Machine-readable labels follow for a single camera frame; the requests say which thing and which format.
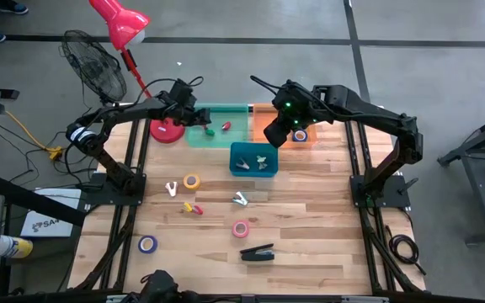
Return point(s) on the black stapler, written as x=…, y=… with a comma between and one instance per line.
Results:
x=257, y=255

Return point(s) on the black bulky device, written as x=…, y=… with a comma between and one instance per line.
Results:
x=158, y=288

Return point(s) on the dark blue tape roll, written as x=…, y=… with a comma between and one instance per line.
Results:
x=294, y=135

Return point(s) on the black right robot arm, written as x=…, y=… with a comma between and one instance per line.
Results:
x=373, y=113

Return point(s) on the pink tape roll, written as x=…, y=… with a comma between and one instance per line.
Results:
x=233, y=229

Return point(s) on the red desk lamp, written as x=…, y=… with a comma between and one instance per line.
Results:
x=120, y=21

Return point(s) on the yellow tape roll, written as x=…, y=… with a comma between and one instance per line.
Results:
x=185, y=182

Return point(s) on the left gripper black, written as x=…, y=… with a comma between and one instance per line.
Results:
x=181, y=113

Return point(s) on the pale green staple remover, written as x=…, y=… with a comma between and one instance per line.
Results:
x=261, y=162

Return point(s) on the dark teal staple remover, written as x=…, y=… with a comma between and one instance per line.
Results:
x=242, y=164

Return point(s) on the teal translucent bin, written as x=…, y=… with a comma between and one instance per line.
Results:
x=230, y=139

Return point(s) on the black aluminium table frame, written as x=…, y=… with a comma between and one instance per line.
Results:
x=349, y=151

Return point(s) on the green mini stapler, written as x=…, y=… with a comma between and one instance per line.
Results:
x=210, y=132

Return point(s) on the black side table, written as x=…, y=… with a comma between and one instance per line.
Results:
x=482, y=193

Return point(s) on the white staple remover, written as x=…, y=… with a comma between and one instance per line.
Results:
x=171, y=188

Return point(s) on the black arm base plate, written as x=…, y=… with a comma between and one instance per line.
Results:
x=394, y=195
x=95, y=193

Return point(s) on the orange translucent bin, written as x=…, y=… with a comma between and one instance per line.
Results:
x=259, y=122

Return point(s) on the black slanted bar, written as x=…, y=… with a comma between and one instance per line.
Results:
x=36, y=201

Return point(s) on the yellow and white can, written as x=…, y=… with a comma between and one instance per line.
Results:
x=17, y=248

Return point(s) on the black floor fan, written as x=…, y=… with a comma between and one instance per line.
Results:
x=95, y=67

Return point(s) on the blue plastic bin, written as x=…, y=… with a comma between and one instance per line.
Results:
x=268, y=170

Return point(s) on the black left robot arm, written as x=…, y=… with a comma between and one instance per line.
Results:
x=120, y=110

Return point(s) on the purple tape roll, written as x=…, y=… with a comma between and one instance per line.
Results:
x=140, y=244

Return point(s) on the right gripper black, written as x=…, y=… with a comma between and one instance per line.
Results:
x=277, y=134

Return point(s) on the white printed box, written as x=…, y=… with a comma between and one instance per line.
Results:
x=49, y=225

